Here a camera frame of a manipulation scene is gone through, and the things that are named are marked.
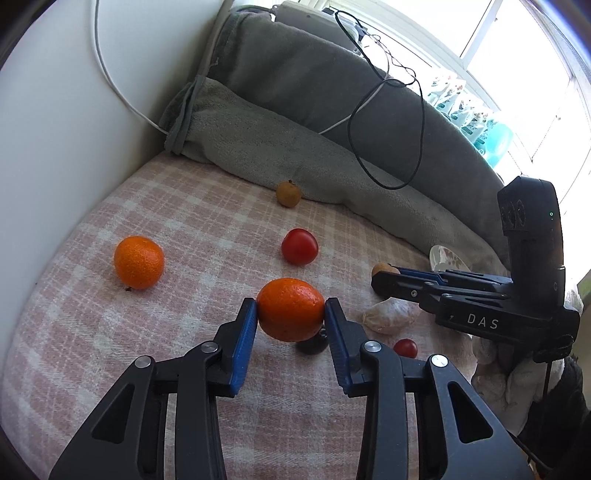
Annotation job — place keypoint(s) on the floral white bowl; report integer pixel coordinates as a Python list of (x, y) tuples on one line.
[(445, 258)]

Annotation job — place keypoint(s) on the person's right forearm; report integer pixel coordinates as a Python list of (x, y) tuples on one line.
[(563, 424)]

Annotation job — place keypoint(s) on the smooth orange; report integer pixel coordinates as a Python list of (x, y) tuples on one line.
[(291, 307)]

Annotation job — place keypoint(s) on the dark grape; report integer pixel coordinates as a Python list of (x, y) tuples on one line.
[(311, 347)]

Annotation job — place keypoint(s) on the red tomato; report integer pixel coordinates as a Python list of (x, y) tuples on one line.
[(300, 247)]

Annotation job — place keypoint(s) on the bumpy mandarin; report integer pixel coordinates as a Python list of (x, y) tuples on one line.
[(138, 263)]

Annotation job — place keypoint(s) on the white cabinet panel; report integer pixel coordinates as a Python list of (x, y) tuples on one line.
[(55, 115)]

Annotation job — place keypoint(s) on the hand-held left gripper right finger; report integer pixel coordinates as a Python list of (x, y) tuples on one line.
[(337, 341)]

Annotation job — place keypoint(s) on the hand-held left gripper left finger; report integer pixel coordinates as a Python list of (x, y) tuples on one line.
[(244, 341)]

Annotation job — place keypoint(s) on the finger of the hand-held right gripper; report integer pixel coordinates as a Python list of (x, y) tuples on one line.
[(392, 285), (418, 273)]

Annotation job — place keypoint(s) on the pink checked blanket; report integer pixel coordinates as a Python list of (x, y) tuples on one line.
[(138, 350)]

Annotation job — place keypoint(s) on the small brown fruit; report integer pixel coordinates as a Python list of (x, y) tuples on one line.
[(383, 268)]

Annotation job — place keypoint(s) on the small cherry tomato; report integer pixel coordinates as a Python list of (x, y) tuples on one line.
[(406, 348)]

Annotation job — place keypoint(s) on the row of printed packets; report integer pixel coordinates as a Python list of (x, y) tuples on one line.
[(466, 115)]

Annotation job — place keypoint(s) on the brown longan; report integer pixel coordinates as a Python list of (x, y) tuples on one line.
[(288, 194)]

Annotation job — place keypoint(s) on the person's right hand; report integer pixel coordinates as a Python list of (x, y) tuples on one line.
[(521, 387)]

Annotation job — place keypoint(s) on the grey blanket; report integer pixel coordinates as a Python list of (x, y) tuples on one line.
[(286, 92)]

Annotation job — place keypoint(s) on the peeled citrus segment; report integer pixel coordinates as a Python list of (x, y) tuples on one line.
[(388, 318)]

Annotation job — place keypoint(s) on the white window frame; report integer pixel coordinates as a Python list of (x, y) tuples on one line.
[(475, 32)]

